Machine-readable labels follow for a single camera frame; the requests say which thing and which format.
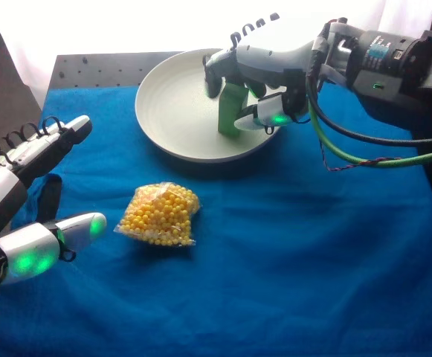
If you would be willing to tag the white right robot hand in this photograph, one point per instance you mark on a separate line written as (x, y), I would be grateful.
(267, 63)

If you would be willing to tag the blue table cloth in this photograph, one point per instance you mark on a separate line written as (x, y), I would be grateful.
(256, 260)

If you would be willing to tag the green wooden block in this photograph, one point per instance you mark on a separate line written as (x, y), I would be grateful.
(228, 111)

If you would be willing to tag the bag of yellow beads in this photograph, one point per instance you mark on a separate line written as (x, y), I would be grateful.
(160, 219)

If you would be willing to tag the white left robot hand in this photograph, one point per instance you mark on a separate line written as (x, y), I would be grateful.
(0, 193)

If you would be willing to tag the white round bowl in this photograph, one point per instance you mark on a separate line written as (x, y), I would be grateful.
(178, 111)

